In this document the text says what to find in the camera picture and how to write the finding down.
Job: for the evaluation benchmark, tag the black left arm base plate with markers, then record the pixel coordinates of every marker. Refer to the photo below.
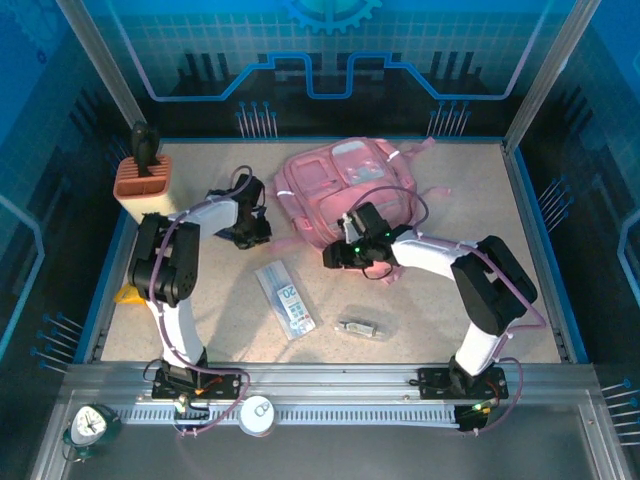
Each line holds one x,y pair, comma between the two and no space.
225,380

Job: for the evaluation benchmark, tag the yellow wedge-shaped object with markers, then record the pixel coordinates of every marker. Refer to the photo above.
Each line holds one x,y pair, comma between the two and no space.
129,296

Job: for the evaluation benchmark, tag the aluminium frame post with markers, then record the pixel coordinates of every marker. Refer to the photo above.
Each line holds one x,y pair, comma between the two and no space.
95,60
555,60

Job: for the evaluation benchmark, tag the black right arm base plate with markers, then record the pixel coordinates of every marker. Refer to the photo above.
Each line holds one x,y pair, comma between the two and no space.
430,382

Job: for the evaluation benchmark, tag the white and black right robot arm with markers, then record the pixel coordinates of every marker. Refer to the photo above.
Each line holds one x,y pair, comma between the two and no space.
430,255

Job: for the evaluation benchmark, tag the cream knife block orange top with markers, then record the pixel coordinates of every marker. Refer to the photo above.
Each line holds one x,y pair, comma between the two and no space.
145,185

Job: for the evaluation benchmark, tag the green alarm clock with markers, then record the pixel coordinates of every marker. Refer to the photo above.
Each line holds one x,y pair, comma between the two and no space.
90,425

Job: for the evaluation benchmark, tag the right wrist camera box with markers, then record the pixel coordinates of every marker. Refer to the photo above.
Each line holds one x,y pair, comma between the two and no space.
351,227

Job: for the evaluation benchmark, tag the silver tin can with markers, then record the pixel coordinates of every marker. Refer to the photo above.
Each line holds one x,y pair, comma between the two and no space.
255,415

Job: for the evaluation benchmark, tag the pink student backpack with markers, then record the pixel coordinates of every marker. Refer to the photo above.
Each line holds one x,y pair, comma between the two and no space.
320,180

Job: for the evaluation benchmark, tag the small clear plastic packet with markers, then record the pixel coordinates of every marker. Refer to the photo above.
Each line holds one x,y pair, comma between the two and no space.
362,327

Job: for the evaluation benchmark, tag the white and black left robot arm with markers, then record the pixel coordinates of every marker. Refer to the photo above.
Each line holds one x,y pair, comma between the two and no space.
180,330

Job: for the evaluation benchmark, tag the clear pen pack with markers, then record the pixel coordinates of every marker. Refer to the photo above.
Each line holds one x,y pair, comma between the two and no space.
287,300

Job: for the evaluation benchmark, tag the aluminium front beam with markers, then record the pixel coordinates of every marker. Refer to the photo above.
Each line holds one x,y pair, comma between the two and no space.
325,382

